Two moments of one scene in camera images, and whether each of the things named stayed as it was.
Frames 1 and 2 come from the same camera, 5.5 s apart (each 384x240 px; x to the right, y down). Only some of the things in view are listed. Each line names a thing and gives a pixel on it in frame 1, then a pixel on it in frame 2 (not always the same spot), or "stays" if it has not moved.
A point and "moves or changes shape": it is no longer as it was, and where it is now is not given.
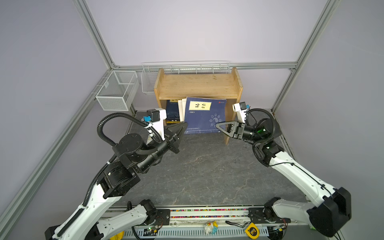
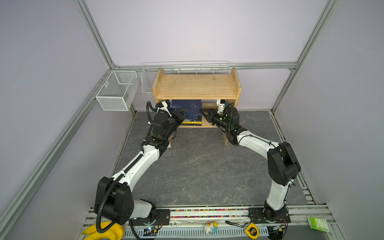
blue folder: (202, 114) moves or changes shape
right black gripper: (237, 131) -> (212, 116)
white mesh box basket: (119, 91) stays
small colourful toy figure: (211, 228) stays
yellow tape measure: (252, 231) stays
